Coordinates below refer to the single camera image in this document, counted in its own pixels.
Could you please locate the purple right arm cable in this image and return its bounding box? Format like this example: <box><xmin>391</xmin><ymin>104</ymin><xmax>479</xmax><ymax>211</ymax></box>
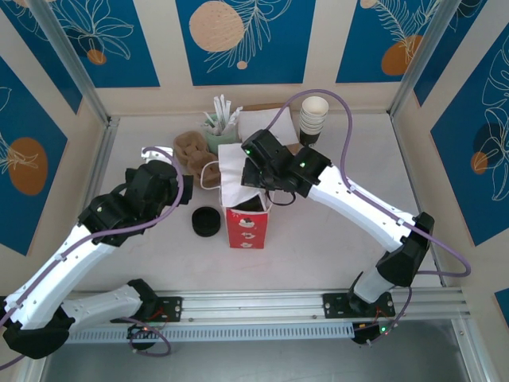
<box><xmin>265</xmin><ymin>89</ymin><xmax>472</xmax><ymax>348</ymax></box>

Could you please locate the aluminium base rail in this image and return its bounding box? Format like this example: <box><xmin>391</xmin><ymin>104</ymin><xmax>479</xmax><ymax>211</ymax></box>
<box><xmin>33</xmin><ymin>288</ymin><xmax>478</xmax><ymax>325</ymax></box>

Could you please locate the white and red paper bag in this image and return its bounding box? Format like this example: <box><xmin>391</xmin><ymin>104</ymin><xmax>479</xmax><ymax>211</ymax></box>
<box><xmin>200</xmin><ymin>142</ymin><xmax>274</xmax><ymax>251</ymax></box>

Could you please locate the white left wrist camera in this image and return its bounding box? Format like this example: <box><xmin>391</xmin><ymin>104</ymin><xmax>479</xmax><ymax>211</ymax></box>
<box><xmin>141</xmin><ymin>145</ymin><xmax>175</xmax><ymax>162</ymax></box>

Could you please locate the brown pulp cup carrier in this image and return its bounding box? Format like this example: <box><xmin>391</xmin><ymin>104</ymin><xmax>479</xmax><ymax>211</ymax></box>
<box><xmin>173</xmin><ymin>132</ymin><xmax>220</xmax><ymax>188</ymax></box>

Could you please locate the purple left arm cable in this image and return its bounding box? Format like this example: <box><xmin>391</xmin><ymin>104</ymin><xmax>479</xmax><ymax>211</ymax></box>
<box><xmin>0</xmin><ymin>146</ymin><xmax>188</xmax><ymax>369</ymax></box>

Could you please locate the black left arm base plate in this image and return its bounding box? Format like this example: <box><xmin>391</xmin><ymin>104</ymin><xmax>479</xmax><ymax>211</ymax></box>
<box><xmin>110</xmin><ymin>296</ymin><xmax>184</xmax><ymax>324</ymax></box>

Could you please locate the aluminium frame post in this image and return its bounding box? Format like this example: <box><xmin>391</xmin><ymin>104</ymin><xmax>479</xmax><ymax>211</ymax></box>
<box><xmin>388</xmin><ymin>0</ymin><xmax>458</xmax><ymax>120</ymax></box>
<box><xmin>29</xmin><ymin>0</ymin><xmax>120</xmax><ymax>127</ymax></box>

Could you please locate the mint green straw holder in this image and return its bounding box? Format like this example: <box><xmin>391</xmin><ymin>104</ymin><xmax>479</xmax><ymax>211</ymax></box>
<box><xmin>204</xmin><ymin>113</ymin><xmax>241</xmax><ymax>146</ymax></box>

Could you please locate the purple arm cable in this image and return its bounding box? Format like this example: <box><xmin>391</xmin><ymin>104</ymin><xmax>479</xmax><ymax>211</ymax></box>
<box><xmin>265</xmin><ymin>89</ymin><xmax>472</xmax><ymax>348</ymax></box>
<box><xmin>0</xmin><ymin>146</ymin><xmax>188</xmax><ymax>369</ymax></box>

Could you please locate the white slotted cable duct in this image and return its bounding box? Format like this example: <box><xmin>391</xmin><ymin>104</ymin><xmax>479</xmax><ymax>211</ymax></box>
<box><xmin>51</xmin><ymin>322</ymin><xmax>355</xmax><ymax>344</ymax></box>

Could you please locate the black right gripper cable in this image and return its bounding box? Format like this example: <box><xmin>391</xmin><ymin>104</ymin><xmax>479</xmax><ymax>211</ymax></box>
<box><xmin>264</xmin><ymin>189</ymin><xmax>297</xmax><ymax>207</ymax></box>

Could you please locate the brown cardboard napkin box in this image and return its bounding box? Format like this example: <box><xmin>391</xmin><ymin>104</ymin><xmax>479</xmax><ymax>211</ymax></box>
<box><xmin>240</xmin><ymin>102</ymin><xmax>303</xmax><ymax>154</ymax></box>

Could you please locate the aluminium frame side rail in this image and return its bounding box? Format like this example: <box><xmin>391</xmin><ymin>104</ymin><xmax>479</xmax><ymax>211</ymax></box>
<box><xmin>390</xmin><ymin>114</ymin><xmax>447</xmax><ymax>288</ymax></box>
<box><xmin>59</xmin><ymin>117</ymin><xmax>120</xmax><ymax>298</ymax></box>

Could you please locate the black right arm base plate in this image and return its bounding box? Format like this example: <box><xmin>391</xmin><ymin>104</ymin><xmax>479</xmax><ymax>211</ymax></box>
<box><xmin>322</xmin><ymin>292</ymin><xmax>394</xmax><ymax>319</ymax></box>

